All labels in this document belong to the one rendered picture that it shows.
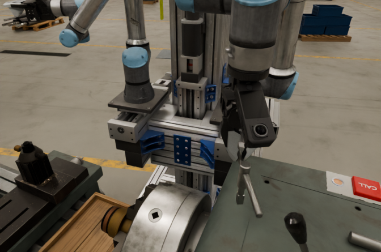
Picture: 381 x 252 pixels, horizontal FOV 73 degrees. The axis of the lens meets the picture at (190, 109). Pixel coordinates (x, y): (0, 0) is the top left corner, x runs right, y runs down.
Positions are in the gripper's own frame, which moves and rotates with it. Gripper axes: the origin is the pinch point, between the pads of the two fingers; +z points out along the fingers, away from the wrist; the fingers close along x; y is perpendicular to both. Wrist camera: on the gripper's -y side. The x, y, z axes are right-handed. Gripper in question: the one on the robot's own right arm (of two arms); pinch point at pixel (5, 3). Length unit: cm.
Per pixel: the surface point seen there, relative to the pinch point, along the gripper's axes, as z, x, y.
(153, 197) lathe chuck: -67, -88, 23
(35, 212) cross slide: -22, -72, 52
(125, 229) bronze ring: -58, -88, 36
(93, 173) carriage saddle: -36, -49, 60
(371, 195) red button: -119, -93, 19
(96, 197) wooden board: -39, -60, 62
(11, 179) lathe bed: 4, -44, 67
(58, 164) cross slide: -22, -47, 55
